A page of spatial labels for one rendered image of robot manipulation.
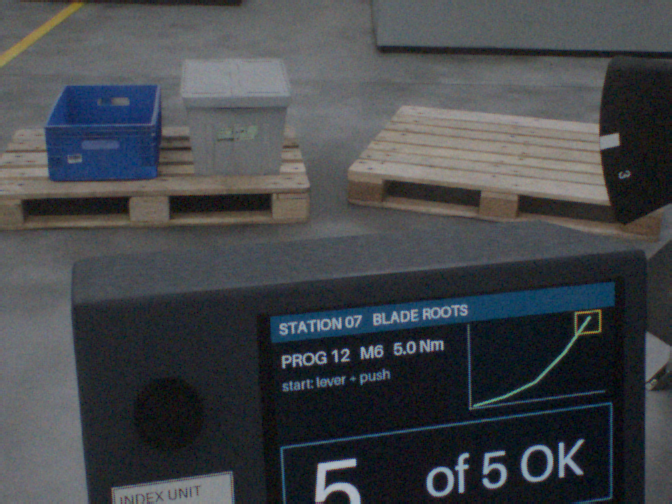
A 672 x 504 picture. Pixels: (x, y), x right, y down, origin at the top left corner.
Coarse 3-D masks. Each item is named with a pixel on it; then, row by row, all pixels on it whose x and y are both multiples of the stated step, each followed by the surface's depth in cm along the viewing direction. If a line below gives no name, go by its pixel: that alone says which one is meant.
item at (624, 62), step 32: (608, 64) 133; (640, 64) 128; (608, 96) 132; (640, 96) 127; (608, 128) 132; (640, 128) 128; (608, 160) 132; (640, 160) 128; (608, 192) 132; (640, 192) 129
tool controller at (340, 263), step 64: (128, 256) 49; (192, 256) 48; (256, 256) 47; (320, 256) 47; (384, 256) 46; (448, 256) 45; (512, 256) 44; (576, 256) 45; (640, 256) 45; (128, 320) 40; (192, 320) 41; (256, 320) 41; (320, 320) 42; (384, 320) 43; (448, 320) 43; (512, 320) 44; (576, 320) 45; (640, 320) 46; (128, 384) 40; (192, 384) 41; (256, 384) 42; (320, 384) 42; (384, 384) 43; (448, 384) 44; (512, 384) 45; (576, 384) 45; (640, 384) 46; (128, 448) 41; (192, 448) 41; (256, 448) 42; (448, 448) 44; (512, 448) 45; (576, 448) 46; (640, 448) 47
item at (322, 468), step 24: (384, 432) 43; (288, 456) 42; (312, 456) 43; (336, 456) 43; (360, 456) 43; (384, 456) 44; (288, 480) 43; (312, 480) 43; (336, 480) 43; (360, 480) 43; (384, 480) 44
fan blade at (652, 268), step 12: (660, 252) 106; (648, 264) 107; (660, 264) 106; (648, 276) 106; (660, 276) 105; (648, 288) 106; (660, 288) 105; (648, 300) 105; (660, 300) 105; (648, 312) 105; (660, 312) 104; (648, 324) 104; (660, 324) 104; (660, 336) 103
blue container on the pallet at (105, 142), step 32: (64, 96) 407; (96, 96) 416; (128, 96) 418; (160, 96) 416; (64, 128) 361; (96, 128) 363; (128, 128) 364; (160, 128) 409; (64, 160) 366; (96, 160) 368; (128, 160) 369
